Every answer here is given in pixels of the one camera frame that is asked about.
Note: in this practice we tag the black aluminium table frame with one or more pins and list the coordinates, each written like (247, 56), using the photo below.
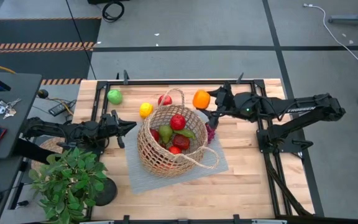
(197, 82)

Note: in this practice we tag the green potted plant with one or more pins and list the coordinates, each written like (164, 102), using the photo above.
(70, 186)

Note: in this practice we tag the green apple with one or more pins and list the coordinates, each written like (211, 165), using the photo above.
(114, 96)

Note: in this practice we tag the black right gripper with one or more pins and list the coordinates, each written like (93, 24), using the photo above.
(241, 104)

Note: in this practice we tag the red orange fruit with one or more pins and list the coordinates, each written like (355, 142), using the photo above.
(166, 166)

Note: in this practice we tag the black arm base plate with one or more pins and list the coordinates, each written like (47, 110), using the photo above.
(294, 146)

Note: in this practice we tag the key bunch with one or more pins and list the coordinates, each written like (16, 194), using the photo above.
(9, 107)

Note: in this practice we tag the black power adapter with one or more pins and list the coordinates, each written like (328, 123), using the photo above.
(60, 108)

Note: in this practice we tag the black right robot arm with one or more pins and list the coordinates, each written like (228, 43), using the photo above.
(303, 109)

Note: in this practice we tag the grey metal stand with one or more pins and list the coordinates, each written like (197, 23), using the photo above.
(353, 20)

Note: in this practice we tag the small red apple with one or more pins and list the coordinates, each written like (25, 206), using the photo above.
(175, 150)

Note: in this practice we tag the purple grape bunch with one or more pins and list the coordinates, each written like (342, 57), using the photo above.
(210, 133)

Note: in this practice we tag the black plant pot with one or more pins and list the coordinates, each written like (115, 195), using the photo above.
(106, 193)

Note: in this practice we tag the green pear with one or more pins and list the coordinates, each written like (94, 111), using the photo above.
(165, 133)

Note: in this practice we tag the large dark red apple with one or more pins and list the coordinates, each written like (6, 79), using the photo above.
(181, 142)

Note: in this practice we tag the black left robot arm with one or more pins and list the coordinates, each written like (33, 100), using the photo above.
(57, 129)

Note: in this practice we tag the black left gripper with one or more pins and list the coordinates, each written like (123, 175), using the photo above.
(110, 124)

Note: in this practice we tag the orange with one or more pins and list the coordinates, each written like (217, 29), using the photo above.
(201, 99)

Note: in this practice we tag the black hazard-striped floor mat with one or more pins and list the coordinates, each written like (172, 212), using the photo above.
(42, 31)

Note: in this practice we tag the grey woven placemat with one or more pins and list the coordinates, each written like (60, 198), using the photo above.
(148, 180)

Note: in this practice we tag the yellow bell pepper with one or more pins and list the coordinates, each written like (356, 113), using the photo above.
(146, 110)

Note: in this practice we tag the grey desk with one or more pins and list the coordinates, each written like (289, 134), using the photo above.
(23, 93)

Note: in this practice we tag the red round tomato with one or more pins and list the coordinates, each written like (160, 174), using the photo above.
(178, 122)

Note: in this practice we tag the round woven mat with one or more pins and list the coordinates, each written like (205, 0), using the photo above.
(50, 144)

